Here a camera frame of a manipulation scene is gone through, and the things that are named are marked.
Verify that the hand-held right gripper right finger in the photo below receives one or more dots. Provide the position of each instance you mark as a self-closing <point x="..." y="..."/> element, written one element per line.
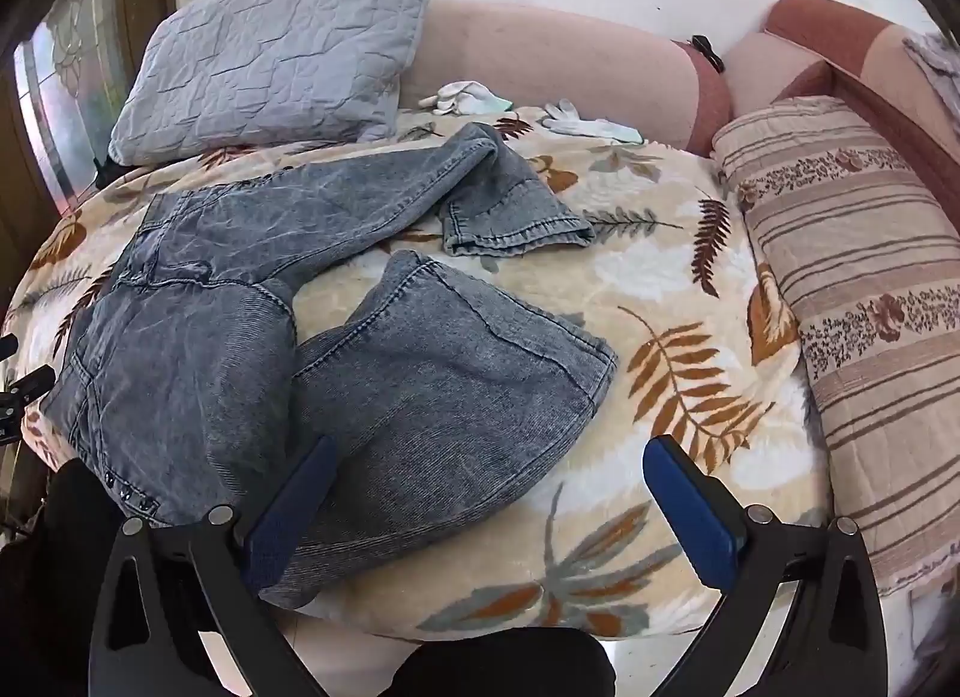
<point x="690" y="509"/>

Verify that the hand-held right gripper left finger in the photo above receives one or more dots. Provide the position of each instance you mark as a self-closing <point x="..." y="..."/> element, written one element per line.
<point x="289" y="509"/>

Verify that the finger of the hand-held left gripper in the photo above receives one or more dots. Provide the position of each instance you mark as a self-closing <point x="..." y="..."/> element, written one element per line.
<point x="7" y="347"/>
<point x="22" y="400"/>

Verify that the grey denim pants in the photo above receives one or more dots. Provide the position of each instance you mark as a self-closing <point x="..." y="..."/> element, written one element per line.
<point x="187" y="367"/>

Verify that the person's dark clothing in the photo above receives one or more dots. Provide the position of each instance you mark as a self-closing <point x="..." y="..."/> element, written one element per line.
<point x="52" y="592"/>

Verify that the leaf print blanket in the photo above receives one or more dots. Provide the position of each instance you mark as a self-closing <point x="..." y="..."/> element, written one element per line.
<point x="652" y="277"/>

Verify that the grey quilted pillow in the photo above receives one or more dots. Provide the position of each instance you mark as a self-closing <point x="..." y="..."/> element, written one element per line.
<point x="285" y="44"/>

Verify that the white work glove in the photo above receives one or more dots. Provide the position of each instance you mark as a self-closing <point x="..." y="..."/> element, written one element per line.
<point x="566" y="115"/>
<point x="461" y="95"/>

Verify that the black clip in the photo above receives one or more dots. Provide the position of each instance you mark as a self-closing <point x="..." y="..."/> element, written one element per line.
<point x="703" y="45"/>

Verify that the grey cloth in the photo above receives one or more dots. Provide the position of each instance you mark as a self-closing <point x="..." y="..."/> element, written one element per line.
<point x="934" y="59"/>

